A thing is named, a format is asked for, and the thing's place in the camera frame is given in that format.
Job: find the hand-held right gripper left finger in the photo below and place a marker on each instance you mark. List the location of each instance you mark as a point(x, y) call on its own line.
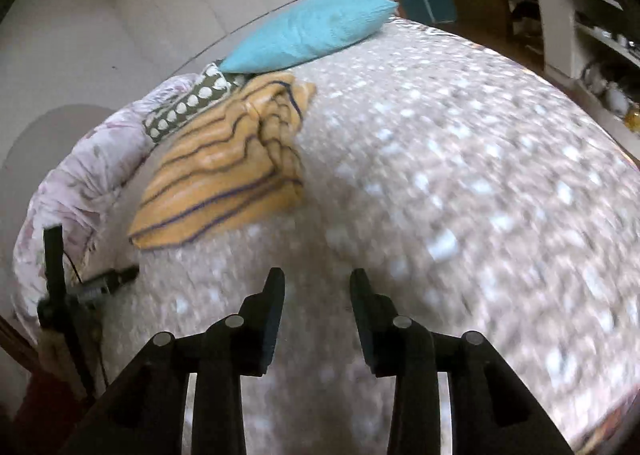
point(267, 310)

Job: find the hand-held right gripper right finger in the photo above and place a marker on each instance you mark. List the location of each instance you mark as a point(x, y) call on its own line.
point(362, 310)

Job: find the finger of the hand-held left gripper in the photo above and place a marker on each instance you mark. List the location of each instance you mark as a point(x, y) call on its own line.
point(110, 281)

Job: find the yellow striped sweater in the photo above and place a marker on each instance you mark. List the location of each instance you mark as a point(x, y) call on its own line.
point(215, 175)

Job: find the pink floral quilt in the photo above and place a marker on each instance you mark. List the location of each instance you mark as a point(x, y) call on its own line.
point(75, 175)

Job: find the white textured bedspread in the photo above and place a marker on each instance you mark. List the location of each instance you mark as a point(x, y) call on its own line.
point(450, 160)

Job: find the olive polka dot pillow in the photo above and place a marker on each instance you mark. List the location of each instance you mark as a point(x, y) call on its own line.
point(180, 110)

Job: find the turquoise pillow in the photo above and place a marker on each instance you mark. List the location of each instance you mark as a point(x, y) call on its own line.
point(310, 30)

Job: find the wooden wardrobe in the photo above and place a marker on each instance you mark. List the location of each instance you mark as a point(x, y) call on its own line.
point(480, 0)

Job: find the white shelf unit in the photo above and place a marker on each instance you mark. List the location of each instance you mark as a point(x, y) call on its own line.
point(560, 35)

